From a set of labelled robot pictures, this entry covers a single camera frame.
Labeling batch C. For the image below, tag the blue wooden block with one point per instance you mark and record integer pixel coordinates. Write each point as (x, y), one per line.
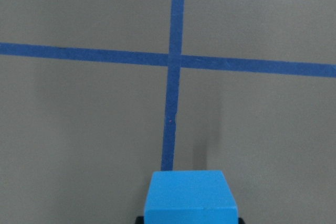
(191, 196)

